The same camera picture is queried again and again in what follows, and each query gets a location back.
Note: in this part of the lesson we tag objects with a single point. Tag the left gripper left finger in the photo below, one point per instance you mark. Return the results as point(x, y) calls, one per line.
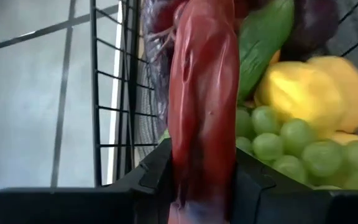
point(148, 193)

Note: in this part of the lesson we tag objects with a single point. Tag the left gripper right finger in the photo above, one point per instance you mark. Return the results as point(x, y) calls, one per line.
point(259, 199)

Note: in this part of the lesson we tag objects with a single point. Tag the green grape bunch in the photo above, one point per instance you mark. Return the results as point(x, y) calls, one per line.
point(291, 146)

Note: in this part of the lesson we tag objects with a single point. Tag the yellow orange fruit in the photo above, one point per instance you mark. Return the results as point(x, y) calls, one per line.
point(350, 138)

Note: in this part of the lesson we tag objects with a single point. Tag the dark red chili pepper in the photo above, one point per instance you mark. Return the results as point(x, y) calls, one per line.
point(204, 93)

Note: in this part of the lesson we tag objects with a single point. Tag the large orange mango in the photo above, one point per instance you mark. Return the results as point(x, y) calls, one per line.
point(275, 57)

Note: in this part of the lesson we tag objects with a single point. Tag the green cucumber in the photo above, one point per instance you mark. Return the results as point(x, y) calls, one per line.
point(259, 40)

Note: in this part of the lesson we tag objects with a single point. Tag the dark purple eggplant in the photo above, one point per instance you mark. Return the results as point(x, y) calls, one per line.
point(315, 25)

